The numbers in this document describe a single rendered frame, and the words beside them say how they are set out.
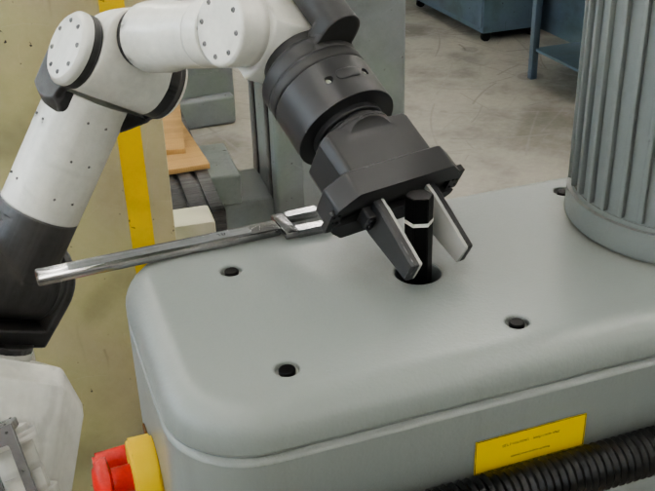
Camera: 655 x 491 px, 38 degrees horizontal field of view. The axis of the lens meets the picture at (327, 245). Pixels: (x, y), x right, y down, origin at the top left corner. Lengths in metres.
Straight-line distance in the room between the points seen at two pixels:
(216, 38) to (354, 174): 0.18
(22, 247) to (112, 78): 0.21
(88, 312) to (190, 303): 1.96
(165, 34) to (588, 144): 0.40
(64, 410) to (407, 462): 0.54
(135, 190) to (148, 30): 1.60
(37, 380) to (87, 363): 1.66
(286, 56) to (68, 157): 0.35
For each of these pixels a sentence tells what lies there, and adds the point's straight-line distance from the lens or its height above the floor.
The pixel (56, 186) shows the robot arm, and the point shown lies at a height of 1.85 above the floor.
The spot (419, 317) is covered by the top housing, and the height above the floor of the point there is 1.89.
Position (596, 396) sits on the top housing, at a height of 1.84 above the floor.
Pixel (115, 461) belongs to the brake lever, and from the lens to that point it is 0.88.
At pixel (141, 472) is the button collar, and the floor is 1.78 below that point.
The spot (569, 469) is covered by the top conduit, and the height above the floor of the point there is 1.80.
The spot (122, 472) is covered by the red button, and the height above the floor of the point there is 1.77.
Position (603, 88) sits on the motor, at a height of 2.02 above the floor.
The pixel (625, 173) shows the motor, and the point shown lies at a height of 1.96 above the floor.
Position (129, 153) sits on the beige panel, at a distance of 2.50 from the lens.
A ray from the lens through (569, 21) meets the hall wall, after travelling 8.28.
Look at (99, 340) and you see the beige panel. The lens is 2.73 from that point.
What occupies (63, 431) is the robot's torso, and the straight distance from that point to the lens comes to 1.12.
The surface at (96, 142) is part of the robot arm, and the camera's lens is 1.06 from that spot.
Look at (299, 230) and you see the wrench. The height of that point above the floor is 1.90.
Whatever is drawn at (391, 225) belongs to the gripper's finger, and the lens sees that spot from 0.71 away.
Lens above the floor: 2.26
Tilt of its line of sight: 28 degrees down
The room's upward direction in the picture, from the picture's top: 2 degrees counter-clockwise
